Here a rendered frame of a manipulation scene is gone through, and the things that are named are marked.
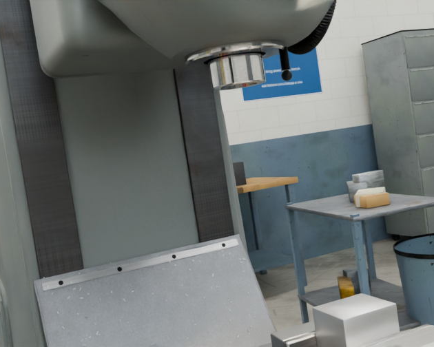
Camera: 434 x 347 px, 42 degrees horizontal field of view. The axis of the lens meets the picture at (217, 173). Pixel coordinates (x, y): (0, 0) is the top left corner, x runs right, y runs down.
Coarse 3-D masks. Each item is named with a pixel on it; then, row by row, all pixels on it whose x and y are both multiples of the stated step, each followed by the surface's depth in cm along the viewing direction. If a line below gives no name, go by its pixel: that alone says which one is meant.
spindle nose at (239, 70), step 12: (216, 60) 47; (228, 60) 47; (240, 60) 47; (252, 60) 47; (216, 72) 47; (228, 72) 47; (240, 72) 47; (252, 72) 47; (264, 72) 48; (216, 84) 48; (228, 84) 47; (240, 84) 51; (252, 84) 50
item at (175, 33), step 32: (128, 0) 45; (160, 0) 41; (192, 0) 40; (224, 0) 40; (256, 0) 40; (288, 0) 41; (320, 0) 43; (160, 32) 45; (192, 32) 42; (224, 32) 42; (256, 32) 42; (288, 32) 44
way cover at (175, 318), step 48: (240, 240) 89; (96, 288) 79; (144, 288) 81; (192, 288) 83; (240, 288) 86; (48, 336) 74; (96, 336) 76; (144, 336) 78; (192, 336) 80; (240, 336) 82
